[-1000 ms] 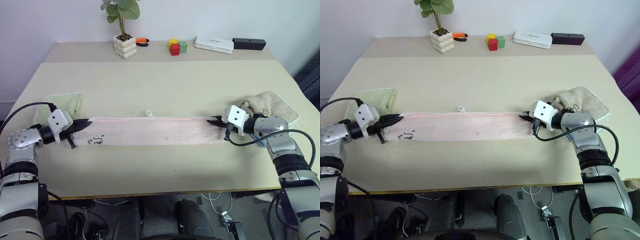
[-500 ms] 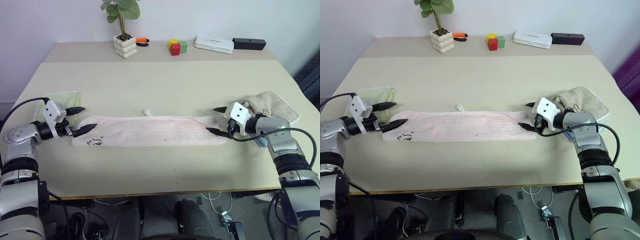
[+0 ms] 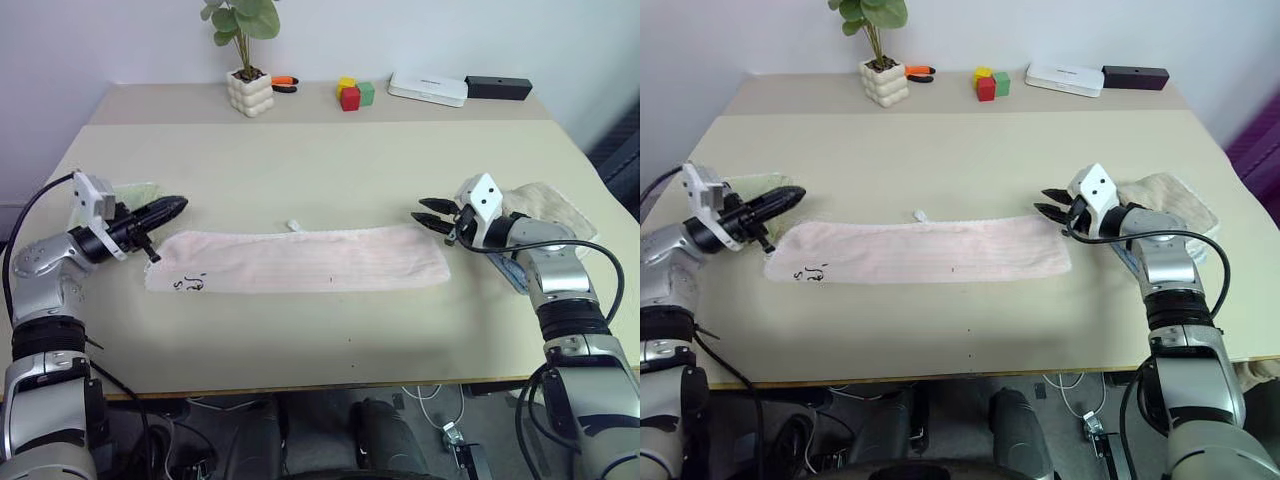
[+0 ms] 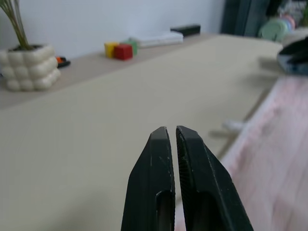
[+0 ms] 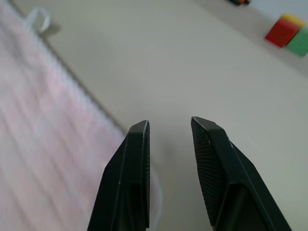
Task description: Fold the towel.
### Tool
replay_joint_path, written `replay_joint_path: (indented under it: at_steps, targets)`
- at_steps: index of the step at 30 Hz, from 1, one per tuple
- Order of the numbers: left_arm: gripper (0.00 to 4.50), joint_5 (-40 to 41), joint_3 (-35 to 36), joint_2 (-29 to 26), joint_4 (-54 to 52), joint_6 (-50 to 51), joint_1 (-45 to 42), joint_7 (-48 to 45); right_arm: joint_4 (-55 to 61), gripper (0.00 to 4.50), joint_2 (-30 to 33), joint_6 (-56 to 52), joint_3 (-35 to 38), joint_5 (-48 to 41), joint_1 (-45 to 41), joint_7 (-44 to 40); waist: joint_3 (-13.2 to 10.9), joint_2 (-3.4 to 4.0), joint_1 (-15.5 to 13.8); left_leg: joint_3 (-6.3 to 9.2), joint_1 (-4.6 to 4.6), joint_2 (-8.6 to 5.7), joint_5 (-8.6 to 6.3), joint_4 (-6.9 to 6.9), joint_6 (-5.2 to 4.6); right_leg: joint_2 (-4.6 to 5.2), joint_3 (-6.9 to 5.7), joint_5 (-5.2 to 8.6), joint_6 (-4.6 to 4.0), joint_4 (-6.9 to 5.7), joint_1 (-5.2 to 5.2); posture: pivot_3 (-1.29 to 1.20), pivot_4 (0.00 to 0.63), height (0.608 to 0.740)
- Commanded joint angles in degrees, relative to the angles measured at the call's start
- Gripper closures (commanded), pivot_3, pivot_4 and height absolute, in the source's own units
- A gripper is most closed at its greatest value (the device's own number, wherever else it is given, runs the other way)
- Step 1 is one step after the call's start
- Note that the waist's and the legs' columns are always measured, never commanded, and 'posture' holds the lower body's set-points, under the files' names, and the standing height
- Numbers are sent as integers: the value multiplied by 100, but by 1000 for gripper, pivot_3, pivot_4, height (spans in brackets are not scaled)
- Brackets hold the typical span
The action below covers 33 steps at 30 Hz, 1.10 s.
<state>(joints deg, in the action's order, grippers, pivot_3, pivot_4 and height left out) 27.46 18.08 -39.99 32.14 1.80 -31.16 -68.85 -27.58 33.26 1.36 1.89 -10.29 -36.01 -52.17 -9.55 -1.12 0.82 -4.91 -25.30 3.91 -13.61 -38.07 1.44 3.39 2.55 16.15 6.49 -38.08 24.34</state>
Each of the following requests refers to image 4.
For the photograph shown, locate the red cube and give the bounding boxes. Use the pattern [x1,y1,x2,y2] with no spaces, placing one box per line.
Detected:
[113,44,134,61]

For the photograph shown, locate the green potted plant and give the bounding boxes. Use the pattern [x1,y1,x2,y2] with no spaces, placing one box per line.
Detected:
[0,0,31,50]

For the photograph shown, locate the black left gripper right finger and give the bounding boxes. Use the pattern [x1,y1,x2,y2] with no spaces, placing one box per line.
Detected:
[175,125,255,231]

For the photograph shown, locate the green cube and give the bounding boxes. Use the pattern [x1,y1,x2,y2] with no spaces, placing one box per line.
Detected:
[120,40,139,56]

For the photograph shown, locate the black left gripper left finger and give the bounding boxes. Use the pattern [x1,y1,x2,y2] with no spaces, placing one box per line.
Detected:
[121,126,176,231]

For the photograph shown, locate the orange and black pliers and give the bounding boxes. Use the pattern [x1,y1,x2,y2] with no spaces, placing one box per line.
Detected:
[55,56,71,69]

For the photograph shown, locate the dark background panel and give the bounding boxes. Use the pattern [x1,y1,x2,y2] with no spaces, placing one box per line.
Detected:
[220,0,276,38]

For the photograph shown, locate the large beige table mat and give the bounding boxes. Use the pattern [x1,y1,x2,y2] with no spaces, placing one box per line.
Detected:
[0,33,285,231]

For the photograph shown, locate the flat white box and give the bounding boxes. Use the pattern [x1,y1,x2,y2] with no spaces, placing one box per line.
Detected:
[129,31,184,48]

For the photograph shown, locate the pink towel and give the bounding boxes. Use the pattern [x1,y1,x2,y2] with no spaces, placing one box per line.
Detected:
[174,76,308,231]

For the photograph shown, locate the cream bubble plant pot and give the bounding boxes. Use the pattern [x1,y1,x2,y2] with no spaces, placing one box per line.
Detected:
[0,43,62,92]

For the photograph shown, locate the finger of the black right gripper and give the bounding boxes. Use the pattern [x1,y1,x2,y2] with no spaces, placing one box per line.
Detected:
[276,54,308,75]
[280,36,308,55]

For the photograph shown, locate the yellow cube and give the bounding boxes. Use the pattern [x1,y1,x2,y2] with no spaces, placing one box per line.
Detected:
[104,42,120,58]

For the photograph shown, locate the long black box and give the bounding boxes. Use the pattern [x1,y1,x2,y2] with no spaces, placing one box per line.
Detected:
[170,23,201,38]

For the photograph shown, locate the pale green round object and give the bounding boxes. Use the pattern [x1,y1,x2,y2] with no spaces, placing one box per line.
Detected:
[258,18,293,43]

